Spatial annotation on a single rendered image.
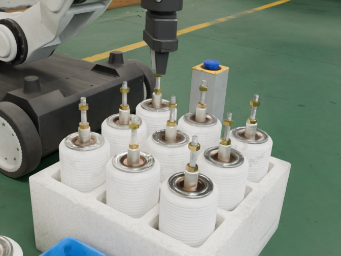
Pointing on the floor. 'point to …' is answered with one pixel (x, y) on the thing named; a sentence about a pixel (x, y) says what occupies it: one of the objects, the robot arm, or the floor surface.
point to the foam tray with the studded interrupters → (153, 219)
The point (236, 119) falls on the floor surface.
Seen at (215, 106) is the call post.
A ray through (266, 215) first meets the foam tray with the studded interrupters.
